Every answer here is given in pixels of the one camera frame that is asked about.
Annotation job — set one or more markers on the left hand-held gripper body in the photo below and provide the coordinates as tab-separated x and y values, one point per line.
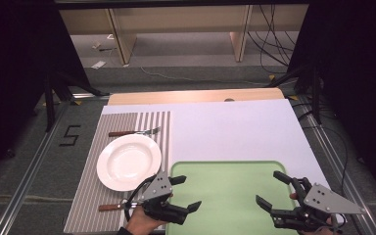
156	189

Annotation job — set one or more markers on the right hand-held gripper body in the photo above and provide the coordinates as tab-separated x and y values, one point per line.
326	199

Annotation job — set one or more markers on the person's right hand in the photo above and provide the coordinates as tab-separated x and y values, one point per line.
319	233

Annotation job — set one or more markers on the person's left hand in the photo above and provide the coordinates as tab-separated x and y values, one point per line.
140	223

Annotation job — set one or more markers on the green tray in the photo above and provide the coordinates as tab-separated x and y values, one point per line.
228	192

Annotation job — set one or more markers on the white round plate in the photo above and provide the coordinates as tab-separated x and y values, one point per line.
127	162

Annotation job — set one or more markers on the grey striped placemat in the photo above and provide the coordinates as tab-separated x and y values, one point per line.
88	199

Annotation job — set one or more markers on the white table cover sheet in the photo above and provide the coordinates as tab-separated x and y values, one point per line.
228	130

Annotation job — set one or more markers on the black tripod stand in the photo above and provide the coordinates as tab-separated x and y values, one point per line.
50	104
316	98

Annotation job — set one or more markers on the black tape mark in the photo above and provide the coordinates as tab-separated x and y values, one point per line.
70	136

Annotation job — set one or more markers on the black curtain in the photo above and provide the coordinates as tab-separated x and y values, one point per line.
355	71
16	65

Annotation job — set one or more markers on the small white paper scrap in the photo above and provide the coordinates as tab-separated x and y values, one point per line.
96	45

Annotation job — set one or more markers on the light wooden desk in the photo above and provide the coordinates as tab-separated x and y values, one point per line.
182	19

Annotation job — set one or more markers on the aluminium rail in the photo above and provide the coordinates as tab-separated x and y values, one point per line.
342	173
29	173

